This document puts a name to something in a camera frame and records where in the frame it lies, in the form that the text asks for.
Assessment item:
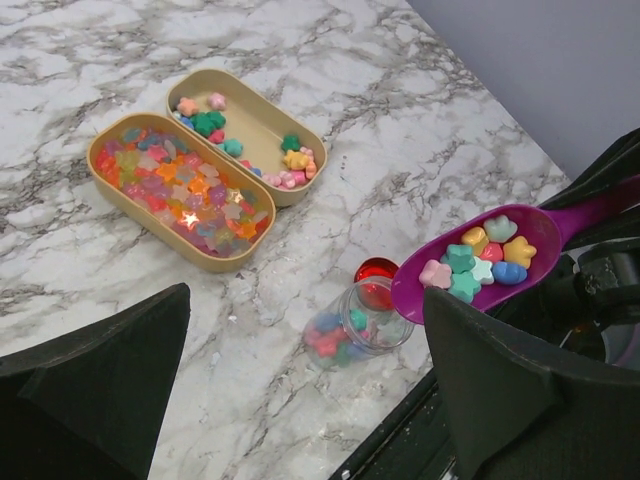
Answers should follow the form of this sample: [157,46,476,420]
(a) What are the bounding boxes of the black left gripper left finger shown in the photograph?
[1,283,190,479]

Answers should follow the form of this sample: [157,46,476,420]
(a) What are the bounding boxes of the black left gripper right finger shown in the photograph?
[423,288,639,479]

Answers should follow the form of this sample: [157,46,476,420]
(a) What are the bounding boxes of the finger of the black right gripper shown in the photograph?
[542,128,639,210]
[563,207,640,250]

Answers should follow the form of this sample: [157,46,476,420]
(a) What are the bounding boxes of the purple plastic scoop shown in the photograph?
[391,175,639,325]

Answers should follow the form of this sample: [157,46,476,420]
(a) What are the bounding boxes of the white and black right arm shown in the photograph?
[418,132,639,479]

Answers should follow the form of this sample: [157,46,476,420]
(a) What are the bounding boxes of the beige tray translucent star candies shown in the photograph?
[86,113,276,273]

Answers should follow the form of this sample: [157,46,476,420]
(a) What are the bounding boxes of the beige tray opaque star candies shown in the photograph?
[165,69,327,207]

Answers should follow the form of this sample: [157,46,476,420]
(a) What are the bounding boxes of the clear plastic cup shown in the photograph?
[302,283,414,370]

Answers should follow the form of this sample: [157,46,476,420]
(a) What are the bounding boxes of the red round lid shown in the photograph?
[354,257,398,311]

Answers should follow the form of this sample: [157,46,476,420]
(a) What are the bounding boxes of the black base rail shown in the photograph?
[330,371,455,480]

